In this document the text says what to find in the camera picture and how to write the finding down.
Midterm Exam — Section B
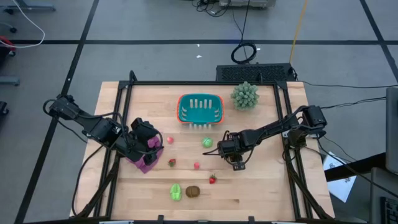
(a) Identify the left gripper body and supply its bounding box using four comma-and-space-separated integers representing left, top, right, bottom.
123, 117, 164, 166

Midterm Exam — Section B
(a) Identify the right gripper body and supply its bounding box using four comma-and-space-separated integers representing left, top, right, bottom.
216, 133, 249, 172

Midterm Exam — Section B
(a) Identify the teal basket orange rim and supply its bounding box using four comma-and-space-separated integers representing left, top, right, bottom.
176, 93, 225, 125

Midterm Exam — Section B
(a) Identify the brown toy kiwi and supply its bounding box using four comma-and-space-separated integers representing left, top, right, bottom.
185, 185, 201, 198

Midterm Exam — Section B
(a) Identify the green toy pepper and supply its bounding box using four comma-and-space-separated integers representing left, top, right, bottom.
169, 183, 183, 202

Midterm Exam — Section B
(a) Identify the purple cloth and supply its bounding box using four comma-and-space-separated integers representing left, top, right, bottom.
126, 136, 165, 174

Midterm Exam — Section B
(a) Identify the artificial succulent in pot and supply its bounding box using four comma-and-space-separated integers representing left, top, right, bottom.
230, 81, 260, 111

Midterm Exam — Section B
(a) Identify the white paper sheet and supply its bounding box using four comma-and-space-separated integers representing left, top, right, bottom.
322, 151, 358, 203

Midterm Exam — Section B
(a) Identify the grey furniture foot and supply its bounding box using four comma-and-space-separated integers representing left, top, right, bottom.
0, 76, 21, 87

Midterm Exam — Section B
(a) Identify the grey device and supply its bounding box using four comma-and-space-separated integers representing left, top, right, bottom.
218, 0, 277, 9

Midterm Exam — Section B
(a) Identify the grey monitor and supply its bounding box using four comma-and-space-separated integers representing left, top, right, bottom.
385, 86, 398, 175

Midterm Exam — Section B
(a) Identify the red object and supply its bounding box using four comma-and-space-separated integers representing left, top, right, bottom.
0, 35, 17, 57

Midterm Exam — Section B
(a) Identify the grey furniture base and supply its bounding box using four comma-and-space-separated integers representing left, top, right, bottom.
0, 0, 57, 15

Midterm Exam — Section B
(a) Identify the black keyboard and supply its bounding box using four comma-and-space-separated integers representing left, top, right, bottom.
379, 195, 398, 224

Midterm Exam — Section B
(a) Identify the black aluminium table frame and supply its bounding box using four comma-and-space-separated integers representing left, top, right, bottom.
70, 70, 335, 220

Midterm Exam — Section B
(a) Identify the black power cable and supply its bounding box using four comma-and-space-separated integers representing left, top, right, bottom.
71, 144, 105, 218

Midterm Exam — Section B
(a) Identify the coiled black cable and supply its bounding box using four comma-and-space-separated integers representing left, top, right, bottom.
230, 42, 258, 65

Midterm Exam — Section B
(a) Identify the thin black hanging cable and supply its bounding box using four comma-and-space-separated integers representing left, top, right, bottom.
231, 0, 251, 46

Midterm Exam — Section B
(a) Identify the yellow cable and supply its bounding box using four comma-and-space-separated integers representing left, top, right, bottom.
289, 0, 309, 65

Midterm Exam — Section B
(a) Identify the black cable bundle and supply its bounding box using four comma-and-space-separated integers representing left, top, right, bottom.
191, 0, 233, 18

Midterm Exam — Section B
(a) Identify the white cable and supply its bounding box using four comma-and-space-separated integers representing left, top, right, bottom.
0, 0, 46, 49

